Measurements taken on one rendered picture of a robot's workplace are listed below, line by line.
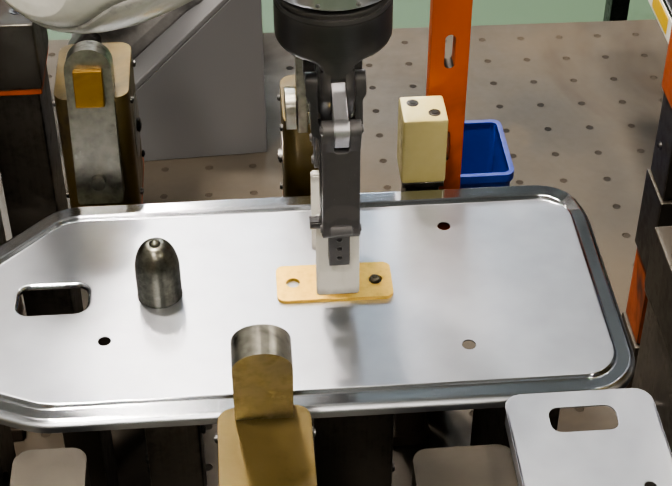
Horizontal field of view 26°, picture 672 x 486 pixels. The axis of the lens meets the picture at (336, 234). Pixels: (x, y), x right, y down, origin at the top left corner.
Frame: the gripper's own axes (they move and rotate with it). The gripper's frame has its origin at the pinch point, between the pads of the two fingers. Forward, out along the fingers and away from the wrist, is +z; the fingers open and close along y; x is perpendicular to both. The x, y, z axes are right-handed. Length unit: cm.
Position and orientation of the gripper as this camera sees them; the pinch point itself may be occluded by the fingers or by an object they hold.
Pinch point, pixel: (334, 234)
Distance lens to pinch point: 103.1
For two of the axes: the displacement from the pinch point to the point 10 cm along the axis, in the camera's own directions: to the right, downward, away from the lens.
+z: 0.1, 7.7, 6.4
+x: 10.0, -0.5, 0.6
